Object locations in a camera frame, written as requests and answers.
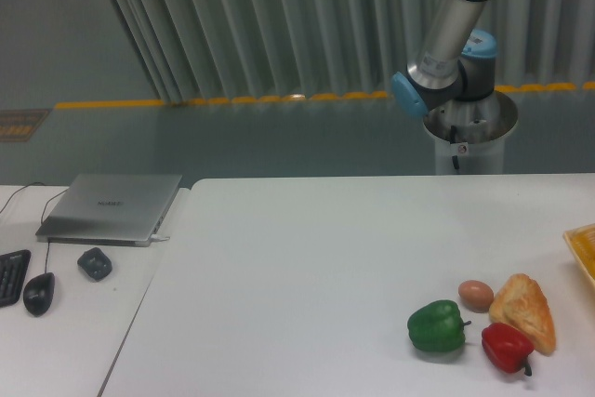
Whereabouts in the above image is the golden bread pastry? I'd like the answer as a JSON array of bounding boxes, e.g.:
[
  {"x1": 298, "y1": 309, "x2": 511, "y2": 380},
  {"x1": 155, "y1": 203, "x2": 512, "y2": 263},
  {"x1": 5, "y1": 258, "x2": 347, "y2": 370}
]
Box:
[{"x1": 488, "y1": 273, "x2": 557, "y2": 356}]

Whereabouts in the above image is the silver closed laptop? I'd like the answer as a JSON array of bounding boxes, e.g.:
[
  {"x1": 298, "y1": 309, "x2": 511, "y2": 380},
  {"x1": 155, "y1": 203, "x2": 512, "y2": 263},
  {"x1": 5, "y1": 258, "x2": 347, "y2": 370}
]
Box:
[{"x1": 36, "y1": 174, "x2": 182, "y2": 246}]

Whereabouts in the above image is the black laptop cable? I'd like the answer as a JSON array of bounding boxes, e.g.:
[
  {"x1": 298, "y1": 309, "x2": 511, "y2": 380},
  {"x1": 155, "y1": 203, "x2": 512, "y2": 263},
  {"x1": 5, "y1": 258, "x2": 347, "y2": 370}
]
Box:
[{"x1": 0, "y1": 182, "x2": 47, "y2": 216}]

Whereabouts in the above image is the black keyboard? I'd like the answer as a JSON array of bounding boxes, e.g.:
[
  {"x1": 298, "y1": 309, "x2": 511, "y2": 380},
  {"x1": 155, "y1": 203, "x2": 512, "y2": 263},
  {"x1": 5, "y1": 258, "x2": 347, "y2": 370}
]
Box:
[{"x1": 0, "y1": 249, "x2": 31, "y2": 308}]

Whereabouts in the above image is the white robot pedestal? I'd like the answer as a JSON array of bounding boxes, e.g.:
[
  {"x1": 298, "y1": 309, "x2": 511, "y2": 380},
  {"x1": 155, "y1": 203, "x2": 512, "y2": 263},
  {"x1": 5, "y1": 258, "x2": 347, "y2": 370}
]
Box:
[{"x1": 423, "y1": 91, "x2": 519, "y2": 175}]

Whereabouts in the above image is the black computer mouse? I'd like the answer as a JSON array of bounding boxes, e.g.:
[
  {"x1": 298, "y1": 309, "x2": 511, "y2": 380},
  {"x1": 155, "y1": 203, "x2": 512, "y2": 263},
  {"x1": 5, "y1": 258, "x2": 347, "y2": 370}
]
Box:
[{"x1": 23, "y1": 272, "x2": 55, "y2": 317}]

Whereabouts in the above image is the red bell pepper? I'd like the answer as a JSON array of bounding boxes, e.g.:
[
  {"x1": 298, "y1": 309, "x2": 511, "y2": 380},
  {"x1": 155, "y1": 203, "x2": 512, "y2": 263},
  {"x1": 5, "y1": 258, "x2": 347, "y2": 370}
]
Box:
[{"x1": 482, "y1": 323, "x2": 535, "y2": 377}]

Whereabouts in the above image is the green bell pepper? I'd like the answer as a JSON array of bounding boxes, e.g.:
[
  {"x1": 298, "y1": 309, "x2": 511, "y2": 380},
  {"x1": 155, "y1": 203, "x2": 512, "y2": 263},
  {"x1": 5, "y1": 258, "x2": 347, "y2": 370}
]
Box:
[{"x1": 406, "y1": 299, "x2": 470, "y2": 353}]

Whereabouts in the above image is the yellow plastic basket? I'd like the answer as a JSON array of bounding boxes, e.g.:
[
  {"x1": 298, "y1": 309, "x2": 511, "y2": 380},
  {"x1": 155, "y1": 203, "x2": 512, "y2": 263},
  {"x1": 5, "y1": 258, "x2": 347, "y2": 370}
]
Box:
[{"x1": 563, "y1": 224, "x2": 595, "y2": 288}]

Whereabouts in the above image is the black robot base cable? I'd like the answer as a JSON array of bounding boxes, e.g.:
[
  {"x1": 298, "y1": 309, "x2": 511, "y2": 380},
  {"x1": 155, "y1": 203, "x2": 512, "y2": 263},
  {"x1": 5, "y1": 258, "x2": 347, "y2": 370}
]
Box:
[{"x1": 448, "y1": 125, "x2": 462, "y2": 172}]

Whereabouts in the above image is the black mouse cable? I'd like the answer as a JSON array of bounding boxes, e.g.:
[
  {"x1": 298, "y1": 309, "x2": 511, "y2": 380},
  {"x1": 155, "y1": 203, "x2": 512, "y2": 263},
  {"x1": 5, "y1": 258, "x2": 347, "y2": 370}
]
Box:
[{"x1": 39, "y1": 192, "x2": 71, "y2": 274}]

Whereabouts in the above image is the small black gadget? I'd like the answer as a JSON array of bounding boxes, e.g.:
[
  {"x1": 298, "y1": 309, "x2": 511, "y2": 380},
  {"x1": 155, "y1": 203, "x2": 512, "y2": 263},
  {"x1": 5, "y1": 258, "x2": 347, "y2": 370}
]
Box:
[{"x1": 77, "y1": 247, "x2": 112, "y2": 282}]

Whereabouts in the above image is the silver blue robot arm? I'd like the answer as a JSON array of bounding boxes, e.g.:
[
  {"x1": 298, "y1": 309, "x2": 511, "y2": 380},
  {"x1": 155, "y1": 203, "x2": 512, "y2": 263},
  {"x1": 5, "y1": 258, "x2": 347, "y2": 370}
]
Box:
[{"x1": 391, "y1": 0, "x2": 496, "y2": 117}]

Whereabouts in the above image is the brown egg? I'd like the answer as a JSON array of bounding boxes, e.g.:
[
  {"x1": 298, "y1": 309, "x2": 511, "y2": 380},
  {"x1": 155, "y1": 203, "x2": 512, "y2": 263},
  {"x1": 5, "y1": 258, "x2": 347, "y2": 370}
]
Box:
[{"x1": 458, "y1": 280, "x2": 495, "y2": 312}]

